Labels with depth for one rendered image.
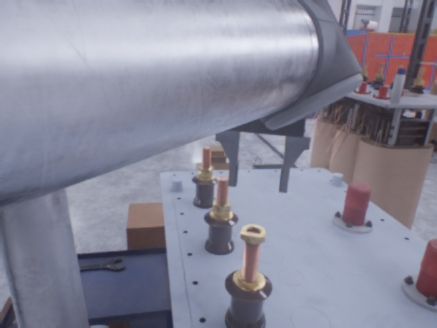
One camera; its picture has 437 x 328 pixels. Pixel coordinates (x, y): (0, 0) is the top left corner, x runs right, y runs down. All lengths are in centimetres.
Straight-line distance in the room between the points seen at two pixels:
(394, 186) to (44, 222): 295
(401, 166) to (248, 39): 303
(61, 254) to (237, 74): 46
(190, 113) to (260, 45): 7
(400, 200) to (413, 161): 36
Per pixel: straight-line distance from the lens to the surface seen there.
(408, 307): 92
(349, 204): 114
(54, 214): 56
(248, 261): 66
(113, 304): 156
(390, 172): 316
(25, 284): 60
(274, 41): 22
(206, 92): 16
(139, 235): 197
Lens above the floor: 190
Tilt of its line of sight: 20 degrees down
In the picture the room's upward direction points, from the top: 3 degrees clockwise
